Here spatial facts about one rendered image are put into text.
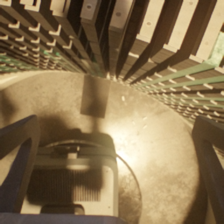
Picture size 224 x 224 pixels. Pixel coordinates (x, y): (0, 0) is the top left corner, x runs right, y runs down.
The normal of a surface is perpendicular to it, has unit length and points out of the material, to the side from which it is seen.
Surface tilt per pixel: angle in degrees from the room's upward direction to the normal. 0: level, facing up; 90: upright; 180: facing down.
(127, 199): 0
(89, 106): 25
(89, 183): 0
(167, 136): 0
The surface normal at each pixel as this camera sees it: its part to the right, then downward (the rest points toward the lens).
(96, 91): -0.07, 0.48
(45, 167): 0.01, 0.08
